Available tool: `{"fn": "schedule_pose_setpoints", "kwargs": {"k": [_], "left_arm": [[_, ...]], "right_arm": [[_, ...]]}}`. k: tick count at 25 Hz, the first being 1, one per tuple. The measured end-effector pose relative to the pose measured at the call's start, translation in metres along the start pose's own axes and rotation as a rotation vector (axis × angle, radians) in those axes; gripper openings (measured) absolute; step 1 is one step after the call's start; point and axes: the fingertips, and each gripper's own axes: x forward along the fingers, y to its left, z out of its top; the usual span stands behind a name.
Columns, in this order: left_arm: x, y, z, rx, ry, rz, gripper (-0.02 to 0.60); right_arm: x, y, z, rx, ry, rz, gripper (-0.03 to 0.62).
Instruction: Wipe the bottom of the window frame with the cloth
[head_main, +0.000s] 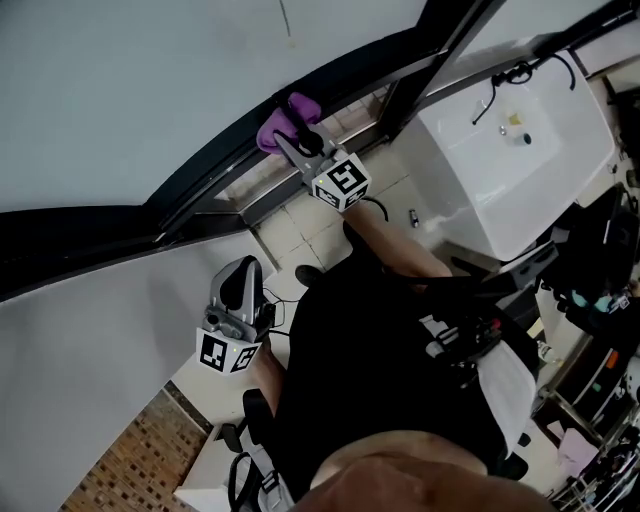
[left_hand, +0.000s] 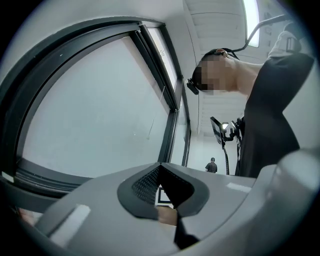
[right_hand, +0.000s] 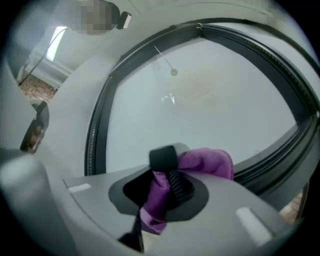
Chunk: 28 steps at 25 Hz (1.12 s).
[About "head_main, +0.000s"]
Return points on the narrow frosted window pane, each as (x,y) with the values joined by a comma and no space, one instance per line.
(525,20)

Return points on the person's face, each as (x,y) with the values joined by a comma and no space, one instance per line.
(425,480)

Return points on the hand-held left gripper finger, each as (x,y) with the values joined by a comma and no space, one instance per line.
(231,287)
(252,292)

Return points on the person's black shirt torso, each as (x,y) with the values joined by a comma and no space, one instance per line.
(360,360)

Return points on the black window frame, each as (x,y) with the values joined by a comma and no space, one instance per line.
(75,240)

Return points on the person's left forearm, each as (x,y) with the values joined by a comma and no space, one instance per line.
(265,375)

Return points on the small yellow sink item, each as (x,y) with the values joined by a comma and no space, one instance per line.
(513,119)

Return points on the purple cleaning cloth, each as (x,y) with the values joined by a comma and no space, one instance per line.
(270,136)

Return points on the person's left black shoe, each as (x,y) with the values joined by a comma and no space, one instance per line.
(307,275)

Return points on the black equipment case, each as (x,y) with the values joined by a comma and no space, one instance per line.
(600,370)

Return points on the white sink basin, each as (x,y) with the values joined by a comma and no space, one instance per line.
(515,190)

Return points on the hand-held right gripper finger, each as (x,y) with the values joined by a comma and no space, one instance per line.
(307,140)
(302,162)

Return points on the person's right forearm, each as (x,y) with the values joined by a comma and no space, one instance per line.
(395,240)

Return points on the low clear window pane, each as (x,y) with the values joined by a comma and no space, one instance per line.
(260,175)

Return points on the large frosted window pane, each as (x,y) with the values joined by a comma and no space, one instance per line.
(125,100)

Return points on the white low cabinet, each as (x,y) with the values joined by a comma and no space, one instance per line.
(205,480)

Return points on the clear plastic bottle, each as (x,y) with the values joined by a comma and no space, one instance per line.
(546,352)

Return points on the black swivel chair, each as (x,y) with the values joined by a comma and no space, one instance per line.
(257,415)

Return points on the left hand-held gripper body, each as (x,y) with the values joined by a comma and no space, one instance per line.
(215,350)

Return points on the small dark floor object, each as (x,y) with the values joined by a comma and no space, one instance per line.
(414,217)

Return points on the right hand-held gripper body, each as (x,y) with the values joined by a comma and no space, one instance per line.
(342,180)

